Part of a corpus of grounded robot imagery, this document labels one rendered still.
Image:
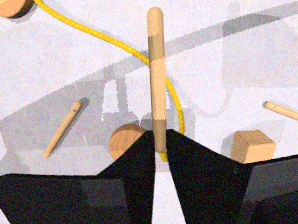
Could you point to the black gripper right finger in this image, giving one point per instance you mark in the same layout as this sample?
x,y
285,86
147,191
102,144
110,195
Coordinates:
x,y
215,190

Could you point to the yellow string with wooden stick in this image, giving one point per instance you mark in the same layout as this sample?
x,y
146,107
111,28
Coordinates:
x,y
158,80

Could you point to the tan round disc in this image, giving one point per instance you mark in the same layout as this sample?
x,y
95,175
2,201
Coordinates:
x,y
122,138

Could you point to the small tan wooden block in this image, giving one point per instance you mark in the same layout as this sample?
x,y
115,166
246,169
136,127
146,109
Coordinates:
x,y
251,146

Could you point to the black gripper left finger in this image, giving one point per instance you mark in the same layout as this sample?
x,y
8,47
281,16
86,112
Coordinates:
x,y
121,194

